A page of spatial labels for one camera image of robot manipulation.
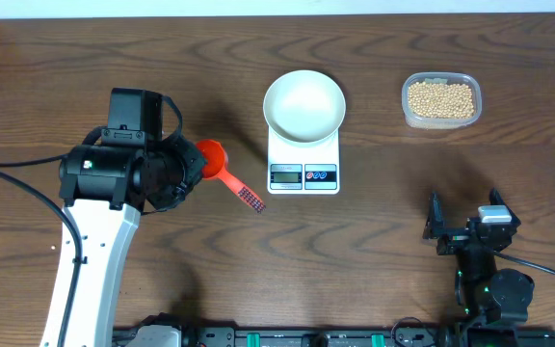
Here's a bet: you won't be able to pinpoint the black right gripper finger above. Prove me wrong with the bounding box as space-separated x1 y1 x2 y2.
423 192 447 239
489 188 518 222

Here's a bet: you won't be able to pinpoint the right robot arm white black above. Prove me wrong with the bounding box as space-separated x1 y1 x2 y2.
423 189 534 346

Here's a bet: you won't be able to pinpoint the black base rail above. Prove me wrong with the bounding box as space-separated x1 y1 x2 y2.
111 313 555 347

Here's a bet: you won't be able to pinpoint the white digital kitchen scale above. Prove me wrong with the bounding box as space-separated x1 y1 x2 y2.
267 130 341 195

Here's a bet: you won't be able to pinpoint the soybeans in container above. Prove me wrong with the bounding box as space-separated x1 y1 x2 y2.
408 82 475 119

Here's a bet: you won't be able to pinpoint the red measuring scoop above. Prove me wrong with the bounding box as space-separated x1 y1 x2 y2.
196 140 266 214

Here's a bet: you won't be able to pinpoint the clear plastic container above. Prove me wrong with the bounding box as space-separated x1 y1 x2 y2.
402 72 483 130

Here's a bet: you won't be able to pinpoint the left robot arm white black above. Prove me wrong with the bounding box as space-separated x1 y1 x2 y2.
40 88 207 346

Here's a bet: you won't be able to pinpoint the cream bowl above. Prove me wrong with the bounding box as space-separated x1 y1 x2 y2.
263 70 347 145

